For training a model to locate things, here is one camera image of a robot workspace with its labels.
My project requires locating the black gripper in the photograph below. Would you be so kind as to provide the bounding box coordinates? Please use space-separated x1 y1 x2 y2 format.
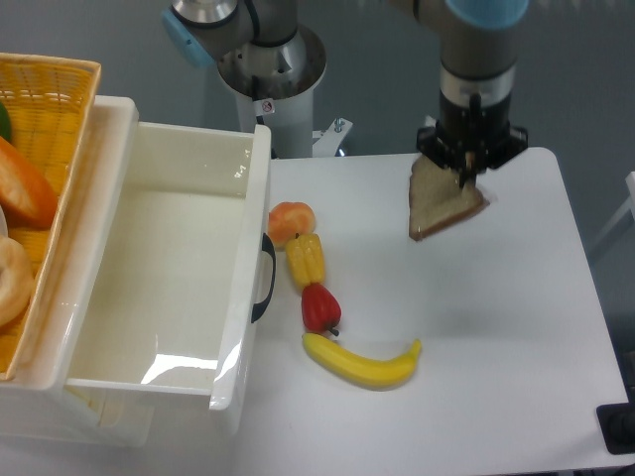
417 93 528 188

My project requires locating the brown toast slice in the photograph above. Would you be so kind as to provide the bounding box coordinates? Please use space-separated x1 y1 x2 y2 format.
409 155 489 242

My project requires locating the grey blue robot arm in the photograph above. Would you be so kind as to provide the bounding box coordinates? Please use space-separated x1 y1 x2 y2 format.
162 1 528 181

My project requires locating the open white upper drawer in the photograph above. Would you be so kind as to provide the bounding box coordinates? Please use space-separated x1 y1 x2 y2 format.
67 122 271 411

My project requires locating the white drawer cabinet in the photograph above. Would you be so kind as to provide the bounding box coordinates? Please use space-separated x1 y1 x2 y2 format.
1 96 256 446

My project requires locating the yellow corn toy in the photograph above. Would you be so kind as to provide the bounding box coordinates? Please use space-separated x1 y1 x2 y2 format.
285 233 325 291

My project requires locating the orange peach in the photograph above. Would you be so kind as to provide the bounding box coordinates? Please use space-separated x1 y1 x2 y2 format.
267 201 317 249

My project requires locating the red wax apple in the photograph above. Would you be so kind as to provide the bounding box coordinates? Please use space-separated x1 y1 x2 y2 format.
301 284 341 336

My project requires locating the yellow banana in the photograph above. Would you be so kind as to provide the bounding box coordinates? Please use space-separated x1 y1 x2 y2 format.
302 333 422 390

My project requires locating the black device at edge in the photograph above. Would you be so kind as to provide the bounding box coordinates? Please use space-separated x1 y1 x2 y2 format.
596 403 634 455

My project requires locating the yellow wicker basket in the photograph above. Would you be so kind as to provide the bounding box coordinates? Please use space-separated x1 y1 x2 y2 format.
1 53 101 382

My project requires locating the orange bread loaf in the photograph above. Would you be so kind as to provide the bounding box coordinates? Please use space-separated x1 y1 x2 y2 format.
1 138 58 229

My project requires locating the beige bagel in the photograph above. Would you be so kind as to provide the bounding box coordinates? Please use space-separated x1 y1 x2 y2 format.
1 236 34 325

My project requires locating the green vegetable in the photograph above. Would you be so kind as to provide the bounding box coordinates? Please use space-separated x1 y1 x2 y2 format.
0 103 12 143

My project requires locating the white frame at right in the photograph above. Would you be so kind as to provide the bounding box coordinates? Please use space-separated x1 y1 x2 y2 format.
587 172 634 263

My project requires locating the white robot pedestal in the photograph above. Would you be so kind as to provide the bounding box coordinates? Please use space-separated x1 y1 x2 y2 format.
217 25 353 159

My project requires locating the black drawer handle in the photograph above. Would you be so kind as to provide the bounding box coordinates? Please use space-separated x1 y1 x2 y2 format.
251 233 277 323

